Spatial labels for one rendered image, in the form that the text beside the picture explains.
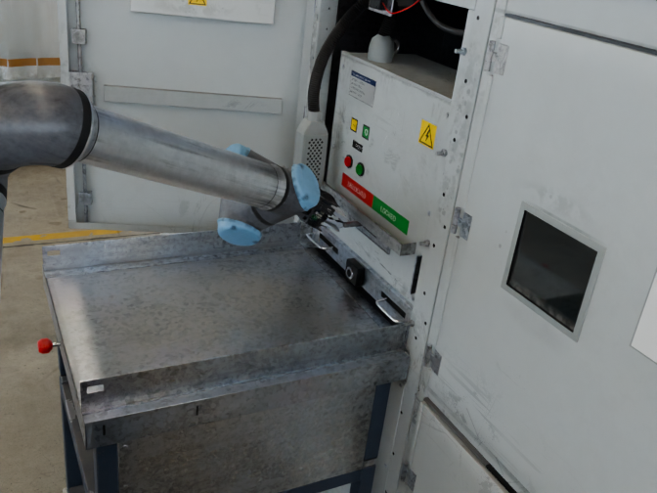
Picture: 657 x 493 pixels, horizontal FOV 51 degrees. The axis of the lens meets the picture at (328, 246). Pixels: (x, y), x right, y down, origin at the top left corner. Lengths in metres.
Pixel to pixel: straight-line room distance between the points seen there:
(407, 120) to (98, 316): 0.80
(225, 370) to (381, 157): 0.62
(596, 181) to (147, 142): 0.66
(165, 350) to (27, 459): 1.15
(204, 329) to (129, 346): 0.17
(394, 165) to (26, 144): 0.86
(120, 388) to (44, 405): 1.44
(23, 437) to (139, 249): 1.02
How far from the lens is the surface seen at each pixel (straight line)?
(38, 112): 1.00
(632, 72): 1.03
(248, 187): 1.25
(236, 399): 1.38
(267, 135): 1.94
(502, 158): 1.21
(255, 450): 1.52
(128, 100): 1.91
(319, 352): 1.45
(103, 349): 1.50
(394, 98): 1.59
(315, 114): 1.76
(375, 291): 1.69
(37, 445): 2.60
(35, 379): 2.90
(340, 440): 1.62
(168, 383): 1.35
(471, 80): 1.30
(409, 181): 1.55
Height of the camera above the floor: 1.69
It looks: 25 degrees down
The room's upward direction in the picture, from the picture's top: 7 degrees clockwise
